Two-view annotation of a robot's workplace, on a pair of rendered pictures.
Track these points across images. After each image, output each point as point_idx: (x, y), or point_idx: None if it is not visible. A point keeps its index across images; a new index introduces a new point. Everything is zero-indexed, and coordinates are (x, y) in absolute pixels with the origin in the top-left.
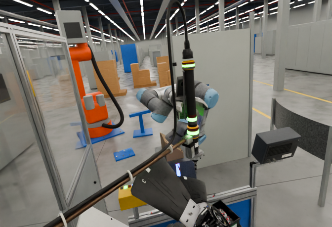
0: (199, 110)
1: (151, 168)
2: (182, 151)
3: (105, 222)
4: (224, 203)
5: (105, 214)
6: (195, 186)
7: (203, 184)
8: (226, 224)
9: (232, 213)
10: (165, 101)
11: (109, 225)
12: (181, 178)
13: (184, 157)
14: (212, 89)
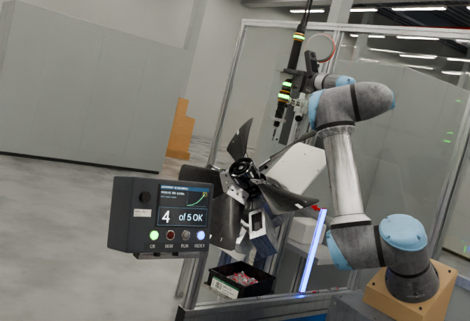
0: (285, 77)
1: (306, 134)
2: (368, 283)
3: (316, 166)
4: (237, 282)
5: (322, 166)
6: (278, 196)
7: (271, 204)
8: (233, 169)
9: (220, 279)
10: None
11: (314, 168)
12: (301, 203)
13: (364, 303)
14: (321, 90)
